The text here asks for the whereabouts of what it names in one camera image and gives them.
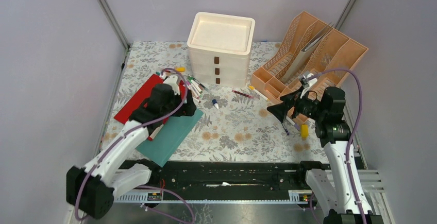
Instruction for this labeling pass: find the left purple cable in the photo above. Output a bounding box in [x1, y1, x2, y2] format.
[73, 67, 196, 224]

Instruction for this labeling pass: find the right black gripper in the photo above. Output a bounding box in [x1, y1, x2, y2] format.
[266, 85, 326, 123]

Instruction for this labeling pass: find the green capped marker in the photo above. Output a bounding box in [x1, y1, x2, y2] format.
[188, 75, 209, 92]

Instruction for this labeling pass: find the purple cable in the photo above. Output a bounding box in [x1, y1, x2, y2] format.
[73, 67, 196, 224]
[304, 68, 367, 224]

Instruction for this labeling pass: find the dark red pen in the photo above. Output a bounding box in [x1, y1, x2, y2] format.
[232, 90, 254, 99]

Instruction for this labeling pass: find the teal folder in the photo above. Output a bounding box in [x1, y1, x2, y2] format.
[136, 109, 204, 167]

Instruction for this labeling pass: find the red folder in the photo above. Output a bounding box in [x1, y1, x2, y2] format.
[114, 74, 191, 127]

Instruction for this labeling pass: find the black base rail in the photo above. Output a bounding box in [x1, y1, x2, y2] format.
[94, 159, 366, 203]

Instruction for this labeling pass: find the white three-drawer organizer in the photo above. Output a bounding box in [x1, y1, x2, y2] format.
[187, 12, 256, 88]

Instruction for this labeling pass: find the dark blue pen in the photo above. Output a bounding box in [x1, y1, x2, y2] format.
[281, 122, 290, 136]

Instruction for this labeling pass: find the yellow eraser block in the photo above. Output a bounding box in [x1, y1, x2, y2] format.
[300, 124, 309, 140]

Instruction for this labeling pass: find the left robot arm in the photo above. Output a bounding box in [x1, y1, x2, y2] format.
[66, 83, 196, 221]

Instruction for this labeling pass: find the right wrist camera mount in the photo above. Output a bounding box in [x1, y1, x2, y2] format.
[298, 72, 317, 98]

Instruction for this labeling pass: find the yellow capped white marker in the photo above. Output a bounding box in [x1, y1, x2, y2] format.
[248, 85, 268, 101]

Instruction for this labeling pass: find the floral table mat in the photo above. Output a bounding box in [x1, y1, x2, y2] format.
[112, 41, 328, 163]

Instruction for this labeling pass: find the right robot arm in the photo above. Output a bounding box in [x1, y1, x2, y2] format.
[267, 87, 383, 223]

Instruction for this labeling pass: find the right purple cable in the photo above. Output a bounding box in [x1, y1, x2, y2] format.
[304, 68, 367, 224]

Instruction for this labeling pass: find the purple capped white marker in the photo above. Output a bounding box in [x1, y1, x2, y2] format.
[286, 116, 300, 131]

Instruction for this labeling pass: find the beige folder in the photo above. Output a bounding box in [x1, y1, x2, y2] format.
[281, 22, 332, 83]

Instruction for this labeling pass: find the orange plastic file rack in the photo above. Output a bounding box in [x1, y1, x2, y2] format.
[250, 11, 368, 104]

